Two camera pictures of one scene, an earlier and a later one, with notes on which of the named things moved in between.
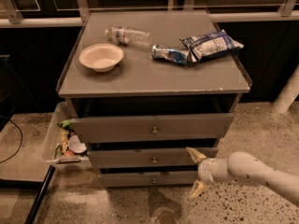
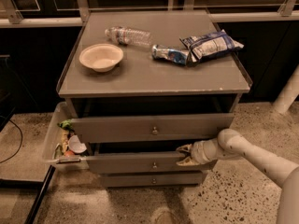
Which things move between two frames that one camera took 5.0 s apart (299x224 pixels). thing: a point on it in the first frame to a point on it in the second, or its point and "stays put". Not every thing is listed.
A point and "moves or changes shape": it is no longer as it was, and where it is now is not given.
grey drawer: x=164 y=158 moves or changes shape
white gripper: x=205 y=171 to x=198 y=153
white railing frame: x=289 y=12 stays put
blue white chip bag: x=210 y=44 stays put
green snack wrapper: x=67 y=124 stays put
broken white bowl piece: x=75 y=145 stays put
